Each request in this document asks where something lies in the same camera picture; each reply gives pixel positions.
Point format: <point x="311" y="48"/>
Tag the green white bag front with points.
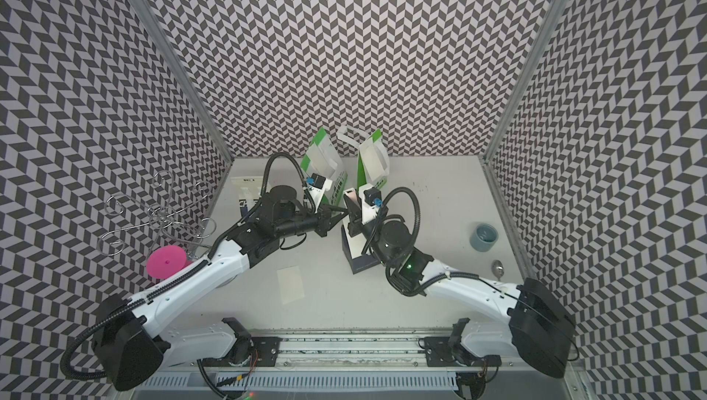
<point x="322" y="158"/>

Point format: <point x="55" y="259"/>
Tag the aluminium corner post right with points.
<point x="539" y="46"/>

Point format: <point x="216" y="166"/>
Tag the white vented cable duct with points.
<point x="310" y="382"/>

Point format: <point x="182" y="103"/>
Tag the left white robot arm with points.
<point x="130" y="340"/>

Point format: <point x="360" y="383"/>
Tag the green white bag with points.
<point x="322" y="158"/>
<point x="355" y="137"/>

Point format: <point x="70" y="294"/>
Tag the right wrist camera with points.
<point x="371" y="201"/>

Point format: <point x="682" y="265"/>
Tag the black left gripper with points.
<point x="324" y="217"/>

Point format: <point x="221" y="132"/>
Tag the aluminium corner post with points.
<point x="539" y="46"/>
<point x="172" y="60"/>

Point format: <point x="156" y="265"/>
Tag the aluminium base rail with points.
<point x="353" y="351"/>

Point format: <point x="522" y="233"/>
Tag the small pink stapler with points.
<point x="353" y="206"/>

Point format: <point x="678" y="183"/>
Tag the aluminium corner post left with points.
<point x="172" y="60"/>

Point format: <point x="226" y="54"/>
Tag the cream receipt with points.
<point x="374" y="157"/>
<point x="291" y="285"/>

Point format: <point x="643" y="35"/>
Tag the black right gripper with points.
<point x="355" y="222"/>

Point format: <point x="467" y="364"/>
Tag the pink plastic cup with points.
<point x="166" y="261"/>

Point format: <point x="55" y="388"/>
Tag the grey blue cup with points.
<point x="483" y="237"/>

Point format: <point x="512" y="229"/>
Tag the silver wire stand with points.
<point x="165" y="218"/>

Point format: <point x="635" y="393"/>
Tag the metal spoon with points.
<point x="497" y="268"/>

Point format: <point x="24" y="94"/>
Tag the navy cream Cheerful bag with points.
<point x="248" y="191"/>
<point x="353" y="248"/>

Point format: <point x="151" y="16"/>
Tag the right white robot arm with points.
<point x="525" y="321"/>

